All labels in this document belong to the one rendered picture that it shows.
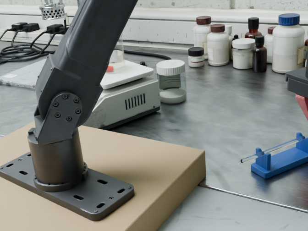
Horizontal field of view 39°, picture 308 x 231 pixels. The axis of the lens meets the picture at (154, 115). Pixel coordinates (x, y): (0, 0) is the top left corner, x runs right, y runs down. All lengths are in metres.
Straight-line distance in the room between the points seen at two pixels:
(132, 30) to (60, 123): 0.91
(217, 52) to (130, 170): 0.60
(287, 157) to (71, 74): 0.35
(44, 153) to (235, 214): 0.25
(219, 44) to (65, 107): 0.68
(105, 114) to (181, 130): 0.14
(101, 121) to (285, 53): 0.47
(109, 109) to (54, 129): 0.30
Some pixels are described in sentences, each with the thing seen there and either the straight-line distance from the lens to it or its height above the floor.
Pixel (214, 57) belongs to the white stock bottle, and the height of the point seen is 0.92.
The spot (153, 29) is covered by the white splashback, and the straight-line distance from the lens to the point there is 1.35.
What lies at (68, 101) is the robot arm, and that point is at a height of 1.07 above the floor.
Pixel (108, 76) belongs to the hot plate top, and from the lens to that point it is 0.84.
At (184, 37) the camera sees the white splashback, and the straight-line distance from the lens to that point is 1.30.
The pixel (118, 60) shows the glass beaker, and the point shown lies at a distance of 0.84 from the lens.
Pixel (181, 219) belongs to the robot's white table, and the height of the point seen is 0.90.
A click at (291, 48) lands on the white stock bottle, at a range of 1.06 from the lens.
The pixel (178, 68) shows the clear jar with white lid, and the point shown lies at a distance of 0.89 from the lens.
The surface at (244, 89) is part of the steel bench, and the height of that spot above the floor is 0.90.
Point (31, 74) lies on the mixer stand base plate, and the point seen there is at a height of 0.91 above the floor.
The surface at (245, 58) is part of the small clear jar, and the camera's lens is 1.09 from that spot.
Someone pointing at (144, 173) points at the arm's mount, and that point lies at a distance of 0.59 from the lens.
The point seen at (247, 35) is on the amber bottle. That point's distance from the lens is 1.15.
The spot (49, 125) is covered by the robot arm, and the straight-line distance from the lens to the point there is 0.51.
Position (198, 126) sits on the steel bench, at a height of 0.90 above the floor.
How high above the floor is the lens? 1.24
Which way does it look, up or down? 23 degrees down
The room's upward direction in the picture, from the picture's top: 5 degrees counter-clockwise
